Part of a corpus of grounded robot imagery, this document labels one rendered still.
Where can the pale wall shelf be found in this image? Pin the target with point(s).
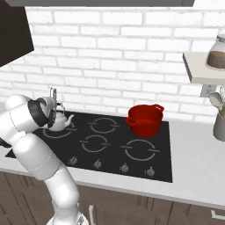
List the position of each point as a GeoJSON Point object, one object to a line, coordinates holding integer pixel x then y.
{"type": "Point", "coordinates": [205, 73]}

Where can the grey hob knob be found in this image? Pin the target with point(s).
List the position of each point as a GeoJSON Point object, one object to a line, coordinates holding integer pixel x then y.
{"type": "Point", "coordinates": [72, 160]}
{"type": "Point", "coordinates": [150, 171]}
{"type": "Point", "coordinates": [97, 164]}
{"type": "Point", "coordinates": [124, 167]}

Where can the grey wall socket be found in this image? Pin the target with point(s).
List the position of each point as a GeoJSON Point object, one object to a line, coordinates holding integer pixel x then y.
{"type": "Point", "coordinates": [207, 90]}

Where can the grey extractor hood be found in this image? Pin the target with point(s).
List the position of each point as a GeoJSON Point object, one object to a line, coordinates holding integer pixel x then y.
{"type": "Point", "coordinates": [99, 3]}

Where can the grey utensil pot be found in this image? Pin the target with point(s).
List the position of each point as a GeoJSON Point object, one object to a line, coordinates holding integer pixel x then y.
{"type": "Point", "coordinates": [219, 127]}

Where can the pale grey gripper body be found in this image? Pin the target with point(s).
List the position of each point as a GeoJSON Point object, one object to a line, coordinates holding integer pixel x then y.
{"type": "Point", "coordinates": [53, 93]}

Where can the dark brown wall cupboard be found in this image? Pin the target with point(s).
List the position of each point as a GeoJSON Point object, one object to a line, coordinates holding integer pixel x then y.
{"type": "Point", "coordinates": [13, 32]}

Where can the brown cupboard door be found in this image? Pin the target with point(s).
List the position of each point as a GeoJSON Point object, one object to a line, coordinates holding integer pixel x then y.
{"type": "Point", "coordinates": [17, 199]}
{"type": "Point", "coordinates": [132, 209]}

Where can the white kettle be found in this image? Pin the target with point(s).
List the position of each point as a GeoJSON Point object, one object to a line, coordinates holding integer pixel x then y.
{"type": "Point", "coordinates": [61, 122]}

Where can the brown drawer front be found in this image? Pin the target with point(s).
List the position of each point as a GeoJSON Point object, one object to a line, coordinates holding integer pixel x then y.
{"type": "Point", "coordinates": [205, 215]}

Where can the black hob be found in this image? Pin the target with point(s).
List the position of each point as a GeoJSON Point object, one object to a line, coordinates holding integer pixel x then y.
{"type": "Point", "coordinates": [117, 152]}

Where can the glass jar with brown filling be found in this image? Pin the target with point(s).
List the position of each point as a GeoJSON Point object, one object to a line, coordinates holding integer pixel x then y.
{"type": "Point", "coordinates": [217, 57]}

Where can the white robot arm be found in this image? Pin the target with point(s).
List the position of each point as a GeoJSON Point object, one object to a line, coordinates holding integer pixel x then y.
{"type": "Point", "coordinates": [38, 152]}

